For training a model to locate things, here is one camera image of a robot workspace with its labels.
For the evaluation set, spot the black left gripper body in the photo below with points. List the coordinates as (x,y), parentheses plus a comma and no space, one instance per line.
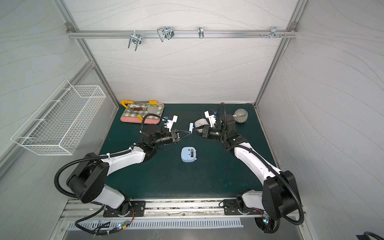
(175,136)

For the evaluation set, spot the metal bracket right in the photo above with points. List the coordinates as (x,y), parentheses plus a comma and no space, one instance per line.
(274,33)

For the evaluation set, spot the metal u-bolt hook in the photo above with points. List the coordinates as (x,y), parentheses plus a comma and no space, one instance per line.
(165,33)

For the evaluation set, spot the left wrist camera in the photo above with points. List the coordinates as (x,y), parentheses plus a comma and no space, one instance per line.
(169,123)

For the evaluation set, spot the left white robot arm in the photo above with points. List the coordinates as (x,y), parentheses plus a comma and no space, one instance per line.
(88,180)

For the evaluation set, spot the white wire basket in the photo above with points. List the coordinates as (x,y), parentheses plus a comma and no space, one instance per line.
(57,127)

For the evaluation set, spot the white alarm clock back up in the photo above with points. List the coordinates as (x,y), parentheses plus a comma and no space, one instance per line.
(200,124)

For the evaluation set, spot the small metal ring hook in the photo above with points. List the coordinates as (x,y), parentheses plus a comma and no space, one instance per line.
(201,32)

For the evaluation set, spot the metal clamp hook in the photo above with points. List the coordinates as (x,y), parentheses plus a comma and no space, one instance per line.
(135,40)

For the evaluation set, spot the yellow tongs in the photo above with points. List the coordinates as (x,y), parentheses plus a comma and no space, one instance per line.
(131,104)

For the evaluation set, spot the metal spatula wooden handle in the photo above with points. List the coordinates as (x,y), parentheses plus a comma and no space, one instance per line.
(145,110)

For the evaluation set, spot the blue white alarm clock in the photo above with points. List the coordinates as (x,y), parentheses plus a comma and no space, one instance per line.
(185,154)

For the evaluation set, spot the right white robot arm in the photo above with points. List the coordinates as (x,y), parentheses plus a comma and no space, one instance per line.
(280,197)

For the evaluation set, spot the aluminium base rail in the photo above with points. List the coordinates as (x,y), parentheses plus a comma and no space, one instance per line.
(168,208)

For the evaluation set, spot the striped white ceramic mug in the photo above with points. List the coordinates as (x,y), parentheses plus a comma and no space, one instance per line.
(240,116)

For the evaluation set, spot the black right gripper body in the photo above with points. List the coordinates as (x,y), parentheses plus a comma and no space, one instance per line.
(205,131)

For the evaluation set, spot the checkered green cloth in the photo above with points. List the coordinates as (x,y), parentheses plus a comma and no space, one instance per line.
(127,113)

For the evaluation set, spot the pink cutting board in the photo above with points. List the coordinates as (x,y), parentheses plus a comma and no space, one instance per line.
(130,119)

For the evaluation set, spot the blue clock battery cover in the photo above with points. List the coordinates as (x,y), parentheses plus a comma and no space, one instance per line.
(191,127)

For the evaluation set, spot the aluminium top rail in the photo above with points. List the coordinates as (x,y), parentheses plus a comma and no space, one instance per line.
(179,34)

